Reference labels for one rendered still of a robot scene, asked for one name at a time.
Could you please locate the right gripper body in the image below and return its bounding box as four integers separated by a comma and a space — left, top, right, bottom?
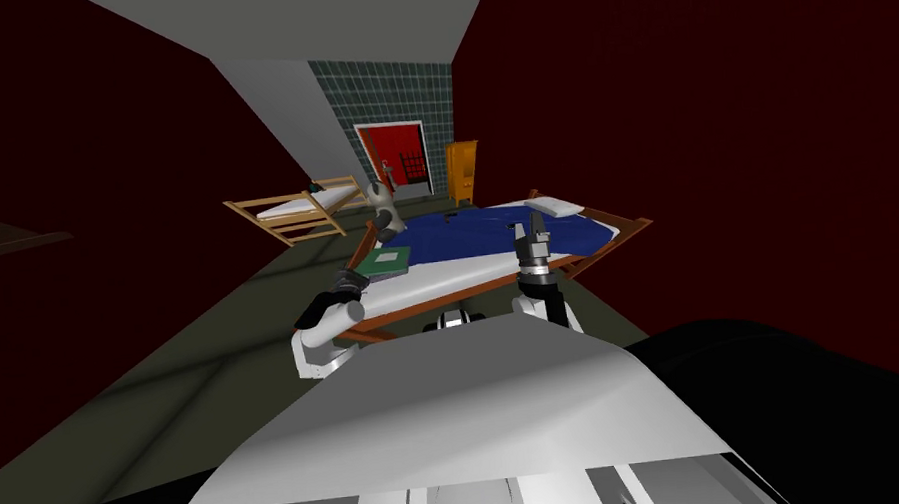
514, 235, 555, 269

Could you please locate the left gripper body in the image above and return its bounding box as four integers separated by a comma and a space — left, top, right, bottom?
333, 265, 375, 298

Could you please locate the white pillow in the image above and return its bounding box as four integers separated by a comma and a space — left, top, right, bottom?
523, 192, 587, 223

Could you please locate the green book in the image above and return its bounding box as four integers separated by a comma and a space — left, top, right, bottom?
352, 244, 413, 281

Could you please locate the wooden bed with blue blanket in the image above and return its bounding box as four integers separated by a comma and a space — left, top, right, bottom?
324, 179, 662, 349

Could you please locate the grey white rounded figure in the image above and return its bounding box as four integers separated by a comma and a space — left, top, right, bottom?
366, 178, 409, 244

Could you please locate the yellow cabinet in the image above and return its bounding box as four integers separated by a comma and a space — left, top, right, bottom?
444, 139, 485, 209

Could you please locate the red door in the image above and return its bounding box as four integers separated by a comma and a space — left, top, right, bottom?
353, 118, 435, 204

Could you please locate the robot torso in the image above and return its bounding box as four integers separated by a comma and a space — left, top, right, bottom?
157, 283, 801, 504

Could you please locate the light wooden bed frame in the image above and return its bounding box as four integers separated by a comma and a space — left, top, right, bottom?
222, 173, 373, 253

